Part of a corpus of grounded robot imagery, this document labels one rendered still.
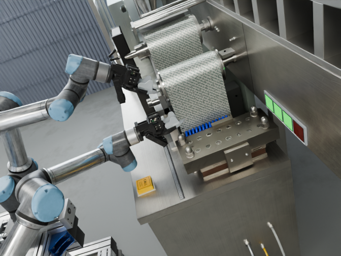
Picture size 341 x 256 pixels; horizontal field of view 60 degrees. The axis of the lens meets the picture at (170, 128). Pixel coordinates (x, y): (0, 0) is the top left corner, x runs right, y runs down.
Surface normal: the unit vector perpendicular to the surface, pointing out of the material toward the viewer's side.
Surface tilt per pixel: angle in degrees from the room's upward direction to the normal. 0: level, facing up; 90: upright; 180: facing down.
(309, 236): 0
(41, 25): 90
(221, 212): 90
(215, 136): 0
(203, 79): 90
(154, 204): 0
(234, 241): 90
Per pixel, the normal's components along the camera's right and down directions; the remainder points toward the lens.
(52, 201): 0.79, 0.07
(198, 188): -0.30, -0.76
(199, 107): 0.21, 0.53
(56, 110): -0.11, 0.62
